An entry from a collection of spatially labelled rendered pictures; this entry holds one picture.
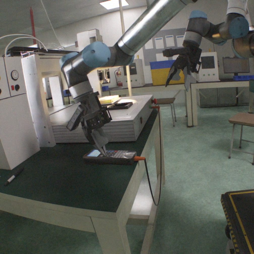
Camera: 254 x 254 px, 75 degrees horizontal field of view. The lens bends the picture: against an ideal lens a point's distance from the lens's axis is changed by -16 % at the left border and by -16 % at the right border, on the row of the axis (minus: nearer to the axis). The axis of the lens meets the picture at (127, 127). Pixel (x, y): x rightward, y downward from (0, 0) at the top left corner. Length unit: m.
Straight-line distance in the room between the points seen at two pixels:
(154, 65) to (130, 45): 2.86
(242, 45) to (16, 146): 1.14
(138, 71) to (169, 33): 1.96
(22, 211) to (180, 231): 1.05
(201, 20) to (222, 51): 3.98
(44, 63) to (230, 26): 0.85
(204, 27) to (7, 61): 0.84
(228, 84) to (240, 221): 2.66
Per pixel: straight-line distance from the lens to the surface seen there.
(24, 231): 1.74
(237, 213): 1.11
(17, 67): 0.94
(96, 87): 1.62
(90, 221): 0.53
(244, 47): 1.00
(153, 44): 5.16
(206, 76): 3.53
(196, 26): 0.83
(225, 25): 0.81
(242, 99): 5.02
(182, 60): 0.79
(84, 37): 1.49
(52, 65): 1.07
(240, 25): 0.78
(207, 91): 4.77
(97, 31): 1.49
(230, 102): 4.94
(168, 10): 0.57
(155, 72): 3.46
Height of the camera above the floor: 1.06
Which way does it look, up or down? 16 degrees down
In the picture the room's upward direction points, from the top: 8 degrees counter-clockwise
